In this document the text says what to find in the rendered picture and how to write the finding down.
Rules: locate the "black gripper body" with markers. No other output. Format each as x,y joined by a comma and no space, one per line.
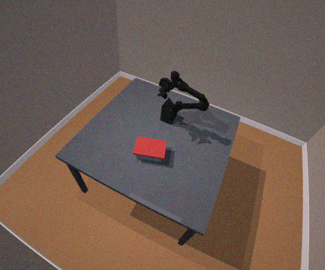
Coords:
170,87

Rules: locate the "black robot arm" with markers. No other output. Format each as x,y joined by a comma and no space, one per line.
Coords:
182,86

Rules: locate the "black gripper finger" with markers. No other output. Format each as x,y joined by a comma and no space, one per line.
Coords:
164,87
161,94

